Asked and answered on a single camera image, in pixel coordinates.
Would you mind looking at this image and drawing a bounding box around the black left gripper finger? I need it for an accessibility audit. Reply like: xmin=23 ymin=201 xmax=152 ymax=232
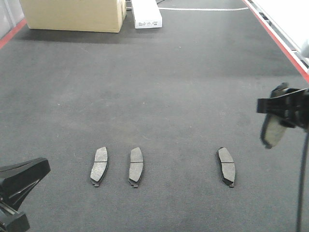
xmin=0 ymin=202 xmax=30 ymax=232
xmin=0 ymin=158 xmax=50 ymax=211

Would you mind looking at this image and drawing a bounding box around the grey brake pad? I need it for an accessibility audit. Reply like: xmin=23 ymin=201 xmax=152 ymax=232
xmin=90 ymin=147 xmax=108 ymax=188
xmin=128 ymin=147 xmax=144 ymax=188
xmin=260 ymin=82 xmax=289 ymax=149
xmin=217 ymin=147 xmax=236 ymax=188

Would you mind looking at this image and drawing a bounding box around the white board with red edge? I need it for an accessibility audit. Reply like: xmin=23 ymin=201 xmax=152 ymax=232
xmin=244 ymin=0 xmax=309 ymax=81

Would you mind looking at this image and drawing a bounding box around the brown cardboard box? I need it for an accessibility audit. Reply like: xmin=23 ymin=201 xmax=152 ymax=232
xmin=20 ymin=0 xmax=126 ymax=33

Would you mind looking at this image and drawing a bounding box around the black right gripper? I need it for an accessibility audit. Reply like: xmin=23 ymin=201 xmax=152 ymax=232
xmin=256 ymin=88 xmax=309 ymax=132

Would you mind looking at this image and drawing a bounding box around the long white carton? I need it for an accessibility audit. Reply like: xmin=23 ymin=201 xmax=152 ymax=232
xmin=131 ymin=0 xmax=163 ymax=29

